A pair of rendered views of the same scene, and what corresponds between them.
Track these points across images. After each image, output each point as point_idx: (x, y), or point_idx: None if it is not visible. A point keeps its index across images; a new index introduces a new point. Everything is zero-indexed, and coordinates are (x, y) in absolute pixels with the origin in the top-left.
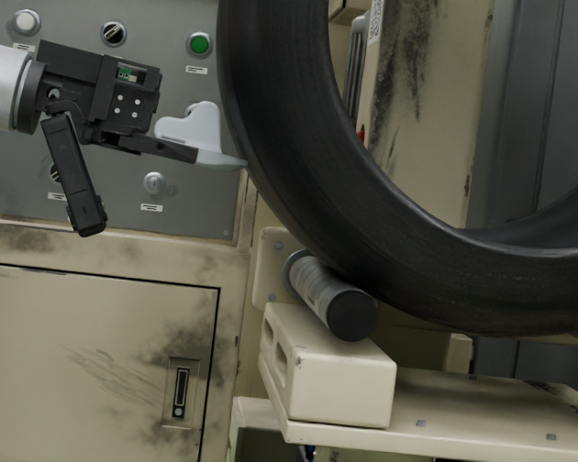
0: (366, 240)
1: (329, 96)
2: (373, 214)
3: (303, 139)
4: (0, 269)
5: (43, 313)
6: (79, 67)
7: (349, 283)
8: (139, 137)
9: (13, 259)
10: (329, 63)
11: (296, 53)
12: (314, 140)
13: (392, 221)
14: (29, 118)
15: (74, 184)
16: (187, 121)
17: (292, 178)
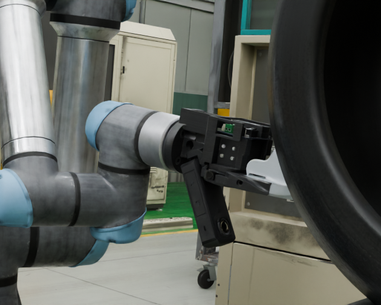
0: (354, 266)
1: (314, 141)
2: (355, 244)
3: (299, 178)
4: (306, 259)
5: (333, 293)
6: (202, 125)
7: (365, 302)
8: (227, 175)
9: (314, 253)
10: (313, 114)
11: (291, 107)
12: (306, 178)
13: (369, 250)
14: (172, 163)
15: (199, 209)
16: (267, 161)
17: (303, 209)
